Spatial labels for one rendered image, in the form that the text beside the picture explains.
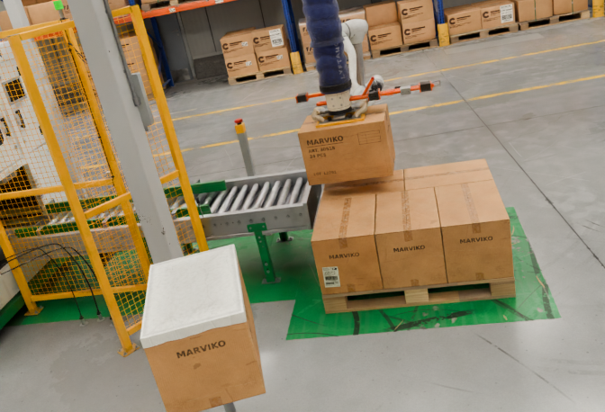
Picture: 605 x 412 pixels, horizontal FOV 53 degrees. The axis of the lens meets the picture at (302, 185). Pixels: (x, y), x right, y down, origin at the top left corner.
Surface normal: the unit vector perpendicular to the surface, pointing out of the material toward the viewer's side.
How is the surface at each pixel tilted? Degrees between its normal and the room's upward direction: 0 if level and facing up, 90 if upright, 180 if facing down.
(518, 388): 0
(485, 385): 0
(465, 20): 90
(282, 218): 90
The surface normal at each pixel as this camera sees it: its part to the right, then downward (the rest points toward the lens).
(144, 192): -0.13, 0.40
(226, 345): 0.17, 0.34
